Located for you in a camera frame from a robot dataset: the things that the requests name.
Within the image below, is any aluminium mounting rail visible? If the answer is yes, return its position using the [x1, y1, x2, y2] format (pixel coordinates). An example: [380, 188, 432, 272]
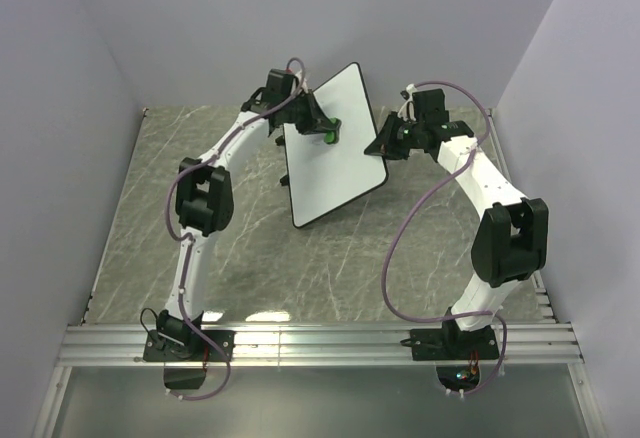
[56, 322, 583, 368]

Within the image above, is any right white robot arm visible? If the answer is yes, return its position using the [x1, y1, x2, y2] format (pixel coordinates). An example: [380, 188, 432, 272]
[364, 81, 549, 358]

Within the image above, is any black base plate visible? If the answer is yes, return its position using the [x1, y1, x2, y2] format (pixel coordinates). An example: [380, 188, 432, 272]
[143, 310, 235, 363]
[400, 326, 500, 361]

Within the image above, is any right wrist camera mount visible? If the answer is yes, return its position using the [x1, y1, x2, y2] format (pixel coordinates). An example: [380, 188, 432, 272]
[398, 84, 417, 121]

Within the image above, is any white whiteboard black frame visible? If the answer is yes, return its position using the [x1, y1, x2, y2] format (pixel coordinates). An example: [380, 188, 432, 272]
[284, 62, 389, 228]

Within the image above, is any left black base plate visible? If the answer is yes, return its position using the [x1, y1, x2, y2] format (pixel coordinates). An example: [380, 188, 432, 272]
[143, 310, 235, 363]

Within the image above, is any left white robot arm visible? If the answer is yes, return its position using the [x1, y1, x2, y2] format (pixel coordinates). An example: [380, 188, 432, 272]
[164, 66, 341, 360]

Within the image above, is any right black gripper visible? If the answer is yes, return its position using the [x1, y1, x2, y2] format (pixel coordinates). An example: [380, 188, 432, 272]
[363, 113, 423, 163]

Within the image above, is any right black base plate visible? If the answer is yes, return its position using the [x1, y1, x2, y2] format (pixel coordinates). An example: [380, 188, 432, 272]
[400, 326, 500, 361]

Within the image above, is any green whiteboard eraser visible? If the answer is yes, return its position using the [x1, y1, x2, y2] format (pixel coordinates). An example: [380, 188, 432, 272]
[321, 117, 341, 145]

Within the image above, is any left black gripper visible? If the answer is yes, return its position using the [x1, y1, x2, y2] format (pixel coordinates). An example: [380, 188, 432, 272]
[283, 91, 335, 138]

